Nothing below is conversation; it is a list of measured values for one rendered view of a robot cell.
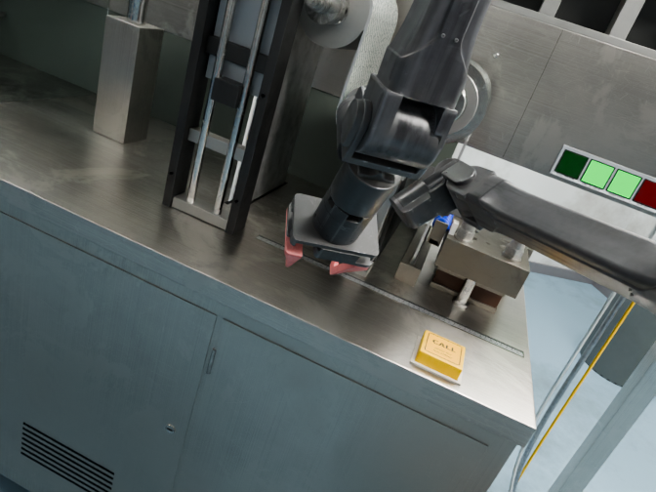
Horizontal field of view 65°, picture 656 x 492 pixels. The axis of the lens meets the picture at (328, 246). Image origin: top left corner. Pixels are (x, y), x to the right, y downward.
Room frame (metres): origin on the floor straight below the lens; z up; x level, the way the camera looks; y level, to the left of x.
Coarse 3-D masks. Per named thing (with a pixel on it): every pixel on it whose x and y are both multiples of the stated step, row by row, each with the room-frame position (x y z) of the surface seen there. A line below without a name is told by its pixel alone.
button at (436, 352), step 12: (432, 336) 0.72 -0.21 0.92; (420, 348) 0.68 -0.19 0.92; (432, 348) 0.69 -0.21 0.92; (444, 348) 0.70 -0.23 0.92; (456, 348) 0.71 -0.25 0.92; (420, 360) 0.67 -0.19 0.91; (432, 360) 0.67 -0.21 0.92; (444, 360) 0.67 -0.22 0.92; (456, 360) 0.68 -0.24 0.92; (444, 372) 0.66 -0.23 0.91; (456, 372) 0.66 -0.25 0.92
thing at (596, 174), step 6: (594, 162) 1.21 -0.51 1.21; (588, 168) 1.21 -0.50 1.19; (594, 168) 1.21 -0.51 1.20; (600, 168) 1.20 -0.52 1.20; (606, 168) 1.20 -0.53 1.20; (612, 168) 1.20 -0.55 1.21; (588, 174) 1.21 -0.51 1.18; (594, 174) 1.21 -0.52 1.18; (600, 174) 1.20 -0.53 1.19; (606, 174) 1.20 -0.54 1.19; (582, 180) 1.21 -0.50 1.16; (588, 180) 1.21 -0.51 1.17; (594, 180) 1.20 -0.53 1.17; (600, 180) 1.20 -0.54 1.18; (606, 180) 1.20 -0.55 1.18; (600, 186) 1.20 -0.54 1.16
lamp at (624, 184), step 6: (618, 174) 1.20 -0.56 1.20; (624, 174) 1.20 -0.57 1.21; (630, 174) 1.19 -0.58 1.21; (618, 180) 1.20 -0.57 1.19; (624, 180) 1.19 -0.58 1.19; (630, 180) 1.19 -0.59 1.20; (636, 180) 1.19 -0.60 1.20; (612, 186) 1.20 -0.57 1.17; (618, 186) 1.19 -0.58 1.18; (624, 186) 1.19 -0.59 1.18; (630, 186) 1.19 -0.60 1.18; (618, 192) 1.19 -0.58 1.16; (624, 192) 1.19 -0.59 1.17; (630, 192) 1.19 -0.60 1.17
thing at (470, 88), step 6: (468, 78) 0.94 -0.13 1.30; (468, 84) 0.94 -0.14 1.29; (468, 90) 0.94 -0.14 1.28; (474, 90) 0.94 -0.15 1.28; (468, 96) 0.94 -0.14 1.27; (474, 96) 0.94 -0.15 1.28; (468, 102) 0.94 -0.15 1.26; (474, 102) 0.94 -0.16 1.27; (468, 108) 0.94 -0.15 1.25; (474, 108) 0.94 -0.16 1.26; (462, 114) 0.94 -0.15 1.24; (468, 114) 0.94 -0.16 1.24; (456, 120) 0.94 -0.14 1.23; (462, 120) 0.94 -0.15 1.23; (468, 120) 0.94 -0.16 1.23; (456, 126) 0.94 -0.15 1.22; (462, 126) 0.94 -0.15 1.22; (450, 132) 0.94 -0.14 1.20
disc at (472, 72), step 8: (472, 72) 0.95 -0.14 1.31; (472, 80) 0.95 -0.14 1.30; (480, 80) 0.94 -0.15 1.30; (480, 88) 0.94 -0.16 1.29; (480, 96) 0.94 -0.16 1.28; (480, 104) 0.94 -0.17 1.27; (480, 112) 0.94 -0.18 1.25; (472, 120) 0.94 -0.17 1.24; (480, 120) 0.94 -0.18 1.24; (464, 128) 0.94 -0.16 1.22; (472, 128) 0.94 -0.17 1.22; (448, 136) 0.95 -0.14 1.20; (456, 136) 0.94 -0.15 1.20; (464, 136) 0.94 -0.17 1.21
